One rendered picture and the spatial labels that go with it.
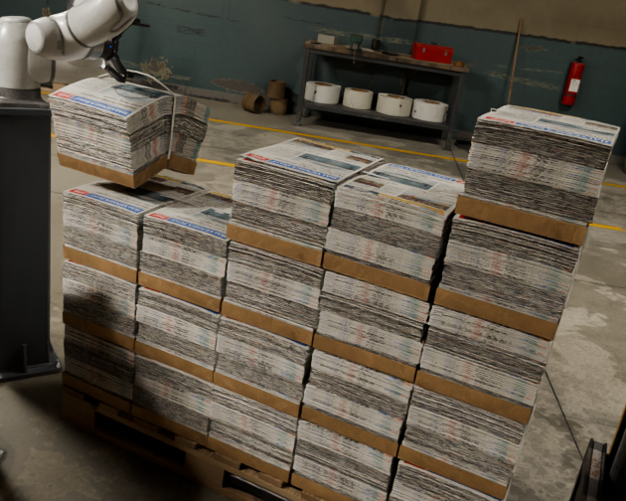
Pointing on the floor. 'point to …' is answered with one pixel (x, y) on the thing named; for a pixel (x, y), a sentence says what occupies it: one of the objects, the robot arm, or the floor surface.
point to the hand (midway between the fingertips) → (140, 48)
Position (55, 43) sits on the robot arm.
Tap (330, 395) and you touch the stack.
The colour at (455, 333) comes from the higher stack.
